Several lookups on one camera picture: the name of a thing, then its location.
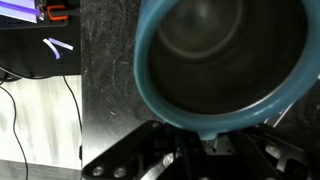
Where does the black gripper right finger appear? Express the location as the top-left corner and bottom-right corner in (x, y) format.
(229, 124), (320, 180)

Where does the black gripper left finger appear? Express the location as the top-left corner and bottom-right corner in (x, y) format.
(81, 119), (205, 180)

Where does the blue ceramic mug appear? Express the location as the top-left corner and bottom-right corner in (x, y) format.
(133, 0), (320, 141)

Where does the white plastic strip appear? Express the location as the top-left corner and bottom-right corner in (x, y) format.
(48, 36), (75, 52)
(42, 37), (62, 61)

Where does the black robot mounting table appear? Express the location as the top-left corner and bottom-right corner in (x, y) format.
(0, 0), (82, 80)

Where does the thin black floor cable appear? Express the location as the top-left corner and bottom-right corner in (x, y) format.
(62, 75), (84, 136)
(0, 83), (30, 180)

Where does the black clamp with orange handle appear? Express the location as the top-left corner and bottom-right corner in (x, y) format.
(45, 4), (81, 22)

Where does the aluminium extrusion rail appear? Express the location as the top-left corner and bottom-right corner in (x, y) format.
(0, 0), (38, 24)

